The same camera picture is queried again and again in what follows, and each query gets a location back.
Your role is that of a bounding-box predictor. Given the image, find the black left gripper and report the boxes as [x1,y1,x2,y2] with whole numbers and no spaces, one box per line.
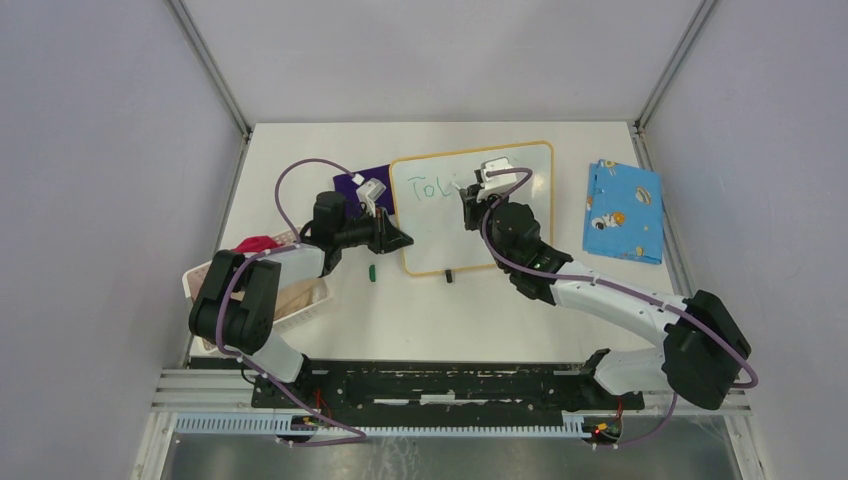
[335,203,412,255]

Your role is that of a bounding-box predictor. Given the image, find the yellow framed whiteboard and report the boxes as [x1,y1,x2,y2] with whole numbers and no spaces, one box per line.
[388,140,555,278]

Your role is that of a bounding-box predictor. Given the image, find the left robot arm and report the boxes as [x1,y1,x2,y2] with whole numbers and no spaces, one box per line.
[188,191,414,408]

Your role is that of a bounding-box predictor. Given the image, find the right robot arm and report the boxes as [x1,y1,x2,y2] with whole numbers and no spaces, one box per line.
[458,185,758,410]

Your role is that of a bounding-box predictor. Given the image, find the purple cloth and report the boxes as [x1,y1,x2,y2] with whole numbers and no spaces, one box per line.
[332,162,396,217]

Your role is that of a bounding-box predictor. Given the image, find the beige cloth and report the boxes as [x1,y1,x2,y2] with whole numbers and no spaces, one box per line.
[274,279,328,321]

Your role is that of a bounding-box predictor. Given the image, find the red cloth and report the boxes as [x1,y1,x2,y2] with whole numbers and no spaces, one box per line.
[233,235,280,254]

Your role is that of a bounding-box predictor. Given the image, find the blue patterned cloth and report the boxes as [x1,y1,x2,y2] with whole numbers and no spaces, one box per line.
[582,159,664,265]

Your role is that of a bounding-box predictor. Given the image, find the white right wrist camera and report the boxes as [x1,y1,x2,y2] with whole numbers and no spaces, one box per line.
[475,157,526,202]

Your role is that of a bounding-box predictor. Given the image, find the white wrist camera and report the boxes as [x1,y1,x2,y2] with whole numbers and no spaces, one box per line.
[356,178,386,217]
[475,157,526,202]

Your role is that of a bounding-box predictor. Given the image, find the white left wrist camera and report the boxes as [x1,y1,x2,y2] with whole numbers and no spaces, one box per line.
[356,178,386,217]

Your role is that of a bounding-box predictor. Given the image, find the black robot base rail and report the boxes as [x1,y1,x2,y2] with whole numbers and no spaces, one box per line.
[289,359,645,427]

